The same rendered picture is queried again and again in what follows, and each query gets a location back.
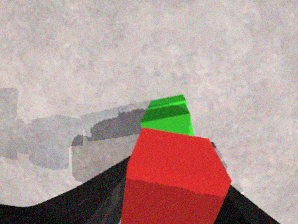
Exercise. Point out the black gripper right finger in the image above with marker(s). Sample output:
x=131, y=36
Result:
x=238, y=209

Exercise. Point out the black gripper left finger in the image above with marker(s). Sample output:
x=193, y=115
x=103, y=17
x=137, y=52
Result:
x=98, y=201

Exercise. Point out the green block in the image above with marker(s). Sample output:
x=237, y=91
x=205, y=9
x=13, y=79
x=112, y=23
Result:
x=172, y=100
x=175, y=118

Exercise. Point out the red block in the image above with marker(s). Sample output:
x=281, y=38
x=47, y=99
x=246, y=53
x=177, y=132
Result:
x=173, y=179

